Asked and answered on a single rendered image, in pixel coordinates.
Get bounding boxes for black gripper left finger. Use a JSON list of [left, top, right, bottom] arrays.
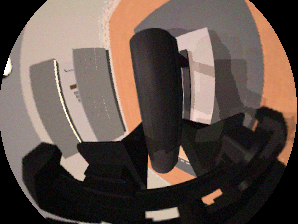
[[76, 121, 148, 189]]

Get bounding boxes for beige square tile with dark centre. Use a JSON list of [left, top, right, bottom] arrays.
[[178, 147, 189, 160]]

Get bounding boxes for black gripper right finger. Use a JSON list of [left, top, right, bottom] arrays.
[[181, 112, 245, 177]]

